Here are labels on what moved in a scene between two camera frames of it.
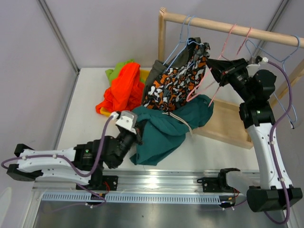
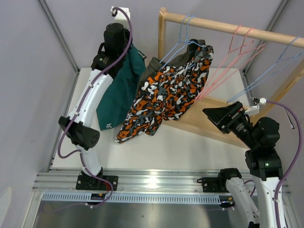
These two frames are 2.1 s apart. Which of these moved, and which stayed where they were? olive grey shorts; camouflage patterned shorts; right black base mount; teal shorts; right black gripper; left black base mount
Moved: teal shorts; right black gripper; olive grey shorts
Stayed: right black base mount; camouflage patterned shorts; left black base mount
